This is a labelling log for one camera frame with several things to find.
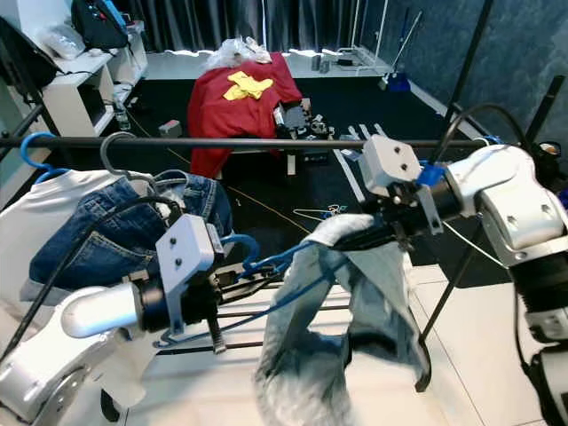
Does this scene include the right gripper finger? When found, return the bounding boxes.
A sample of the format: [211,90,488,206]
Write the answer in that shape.
[330,220,391,251]

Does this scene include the blue plastic hanger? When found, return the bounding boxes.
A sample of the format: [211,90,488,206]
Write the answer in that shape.
[20,131,70,183]
[155,231,351,349]

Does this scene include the light blue denim shorts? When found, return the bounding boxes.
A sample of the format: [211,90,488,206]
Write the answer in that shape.
[253,213,438,426]

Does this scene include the grey metal hanger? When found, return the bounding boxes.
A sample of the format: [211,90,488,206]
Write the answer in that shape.
[99,131,161,196]

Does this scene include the black electronic devices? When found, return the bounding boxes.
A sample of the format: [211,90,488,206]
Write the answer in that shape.
[271,99,331,143]

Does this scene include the mop with blue head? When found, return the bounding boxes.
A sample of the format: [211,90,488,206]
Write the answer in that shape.
[377,9,425,94]

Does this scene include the dark blue denim shorts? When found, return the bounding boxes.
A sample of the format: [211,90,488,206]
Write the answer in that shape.
[22,170,236,307]

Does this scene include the red cloth with yellow star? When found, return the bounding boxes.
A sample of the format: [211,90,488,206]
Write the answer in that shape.
[186,51,304,178]

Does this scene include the small grey box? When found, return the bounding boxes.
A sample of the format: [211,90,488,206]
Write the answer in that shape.
[157,119,186,138]

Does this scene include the white T-shirt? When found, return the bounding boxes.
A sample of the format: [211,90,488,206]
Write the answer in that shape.
[0,170,147,422]

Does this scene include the clear water bottle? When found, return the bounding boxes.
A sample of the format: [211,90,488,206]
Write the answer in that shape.
[114,89,132,132]

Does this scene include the black backpack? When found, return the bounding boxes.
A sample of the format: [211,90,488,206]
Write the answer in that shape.
[0,16,59,107]

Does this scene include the clear crumpled plastic bag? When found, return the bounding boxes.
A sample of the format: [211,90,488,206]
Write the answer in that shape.
[209,37,272,72]

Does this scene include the white shelf unit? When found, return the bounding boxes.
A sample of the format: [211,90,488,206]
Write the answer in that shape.
[44,31,150,138]

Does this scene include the dark pleated curtain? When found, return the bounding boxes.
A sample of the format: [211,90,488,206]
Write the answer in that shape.
[115,0,383,56]

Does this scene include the white plastic bag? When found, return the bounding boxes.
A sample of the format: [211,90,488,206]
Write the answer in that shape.
[44,22,91,61]

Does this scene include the black bag with blue trim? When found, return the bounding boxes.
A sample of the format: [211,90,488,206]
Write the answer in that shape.
[71,0,130,50]

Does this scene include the tangled wire hangers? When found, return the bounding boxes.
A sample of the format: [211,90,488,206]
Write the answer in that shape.
[288,202,356,233]

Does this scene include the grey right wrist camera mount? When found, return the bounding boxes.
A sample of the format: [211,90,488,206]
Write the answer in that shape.
[359,135,438,201]

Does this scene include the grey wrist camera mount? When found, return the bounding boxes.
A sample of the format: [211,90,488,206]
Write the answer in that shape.
[359,135,438,201]
[155,213,228,331]

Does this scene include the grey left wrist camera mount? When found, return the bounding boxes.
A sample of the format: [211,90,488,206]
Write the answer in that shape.
[155,213,228,331]

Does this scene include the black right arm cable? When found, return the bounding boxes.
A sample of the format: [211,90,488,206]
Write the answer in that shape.
[439,102,542,374]

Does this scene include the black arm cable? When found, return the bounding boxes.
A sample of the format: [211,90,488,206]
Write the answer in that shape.
[439,102,542,374]
[0,195,187,360]

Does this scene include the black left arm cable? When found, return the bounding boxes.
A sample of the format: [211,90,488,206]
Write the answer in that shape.
[0,195,187,360]

